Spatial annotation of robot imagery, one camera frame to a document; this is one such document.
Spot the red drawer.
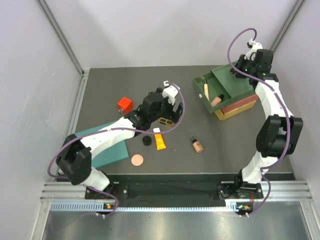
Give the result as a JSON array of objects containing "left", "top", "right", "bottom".
[{"left": 220, "top": 94, "right": 258, "bottom": 114}]

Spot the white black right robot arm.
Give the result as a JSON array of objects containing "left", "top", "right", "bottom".
[{"left": 230, "top": 49, "right": 304, "bottom": 198}]

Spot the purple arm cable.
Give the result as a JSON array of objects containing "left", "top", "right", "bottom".
[
  {"left": 46, "top": 81, "right": 186, "bottom": 221},
  {"left": 226, "top": 27, "right": 295, "bottom": 218}
]

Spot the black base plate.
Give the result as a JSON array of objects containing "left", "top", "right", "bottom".
[{"left": 85, "top": 181, "right": 264, "bottom": 201}]

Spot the beige makeup stick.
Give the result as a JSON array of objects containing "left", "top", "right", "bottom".
[{"left": 203, "top": 79, "right": 210, "bottom": 101}]

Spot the teal flat board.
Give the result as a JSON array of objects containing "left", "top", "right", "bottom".
[{"left": 60, "top": 118, "right": 135, "bottom": 169}]

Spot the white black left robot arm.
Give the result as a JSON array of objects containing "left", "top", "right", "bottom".
[{"left": 51, "top": 81, "right": 185, "bottom": 199}]

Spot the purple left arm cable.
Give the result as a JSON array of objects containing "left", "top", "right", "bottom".
[{"left": 46, "top": 81, "right": 186, "bottom": 221}]

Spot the beige concealer tube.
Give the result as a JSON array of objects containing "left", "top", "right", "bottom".
[{"left": 210, "top": 94, "right": 224, "bottom": 107}]

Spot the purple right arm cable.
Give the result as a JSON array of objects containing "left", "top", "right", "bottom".
[{"left": 226, "top": 27, "right": 295, "bottom": 218}]

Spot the black round cap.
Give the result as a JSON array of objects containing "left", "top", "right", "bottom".
[{"left": 142, "top": 135, "right": 152, "bottom": 146}]

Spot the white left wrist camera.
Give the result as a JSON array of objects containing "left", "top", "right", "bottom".
[{"left": 162, "top": 80, "right": 180, "bottom": 106}]

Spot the yellow bottom drawer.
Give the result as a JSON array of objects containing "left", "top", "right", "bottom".
[{"left": 214, "top": 100, "right": 256, "bottom": 121}]

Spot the beige foundation bottle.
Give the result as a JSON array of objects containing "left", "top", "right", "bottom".
[{"left": 190, "top": 135, "right": 204, "bottom": 154}]

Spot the copper round compact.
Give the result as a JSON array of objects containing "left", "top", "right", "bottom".
[{"left": 131, "top": 154, "right": 144, "bottom": 167}]

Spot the red cube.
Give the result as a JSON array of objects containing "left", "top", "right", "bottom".
[{"left": 117, "top": 97, "right": 133, "bottom": 115}]

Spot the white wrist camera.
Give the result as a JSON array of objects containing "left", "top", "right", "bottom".
[
  {"left": 244, "top": 38, "right": 263, "bottom": 61},
  {"left": 162, "top": 80, "right": 180, "bottom": 106}
]

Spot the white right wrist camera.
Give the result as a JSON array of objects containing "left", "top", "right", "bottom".
[{"left": 244, "top": 38, "right": 263, "bottom": 61}]

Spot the aluminium frame rail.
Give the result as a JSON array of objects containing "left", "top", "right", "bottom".
[{"left": 40, "top": 181, "right": 312, "bottom": 214}]

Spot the orange cream tube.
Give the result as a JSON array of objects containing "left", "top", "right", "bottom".
[{"left": 153, "top": 127, "right": 167, "bottom": 151}]

